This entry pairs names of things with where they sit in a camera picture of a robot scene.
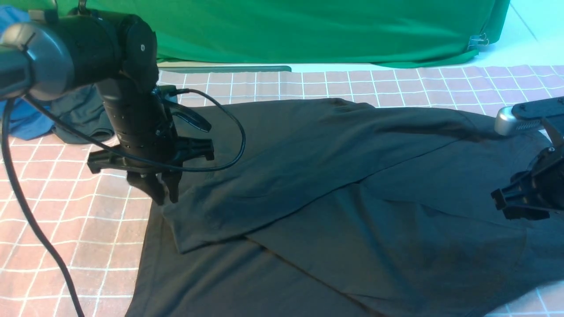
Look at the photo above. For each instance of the pink grid tablecloth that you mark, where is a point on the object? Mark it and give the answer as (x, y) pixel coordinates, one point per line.
(98, 224)

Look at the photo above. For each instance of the green backdrop cloth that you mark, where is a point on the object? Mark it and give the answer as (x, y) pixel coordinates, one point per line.
(405, 34)

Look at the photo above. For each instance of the blue crumpled garment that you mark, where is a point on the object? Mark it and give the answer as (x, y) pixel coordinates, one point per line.
(26, 122)

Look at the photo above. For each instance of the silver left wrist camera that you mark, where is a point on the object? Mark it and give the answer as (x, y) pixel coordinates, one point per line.
(167, 94)

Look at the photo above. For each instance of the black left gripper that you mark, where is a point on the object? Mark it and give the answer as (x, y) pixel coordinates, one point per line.
(147, 135)

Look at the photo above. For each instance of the dark gray long-sleeve shirt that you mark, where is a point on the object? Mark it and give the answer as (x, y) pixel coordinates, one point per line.
(342, 209)

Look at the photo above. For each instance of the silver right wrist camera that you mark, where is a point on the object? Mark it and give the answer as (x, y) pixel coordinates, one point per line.
(537, 115)

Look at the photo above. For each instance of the clear binder clip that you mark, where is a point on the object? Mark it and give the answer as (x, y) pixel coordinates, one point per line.
(477, 41)

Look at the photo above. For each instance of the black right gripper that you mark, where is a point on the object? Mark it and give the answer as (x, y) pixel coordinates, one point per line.
(537, 193)

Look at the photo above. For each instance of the dark crumpled garment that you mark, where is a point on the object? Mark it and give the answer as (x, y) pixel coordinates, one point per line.
(83, 109)

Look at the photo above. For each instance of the dark green flat strip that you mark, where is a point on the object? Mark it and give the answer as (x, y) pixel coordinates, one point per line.
(226, 69)

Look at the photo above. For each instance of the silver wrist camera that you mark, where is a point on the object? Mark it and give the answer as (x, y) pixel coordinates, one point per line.
(167, 94)
(537, 115)

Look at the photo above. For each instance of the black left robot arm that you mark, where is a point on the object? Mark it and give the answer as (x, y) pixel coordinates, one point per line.
(51, 56)

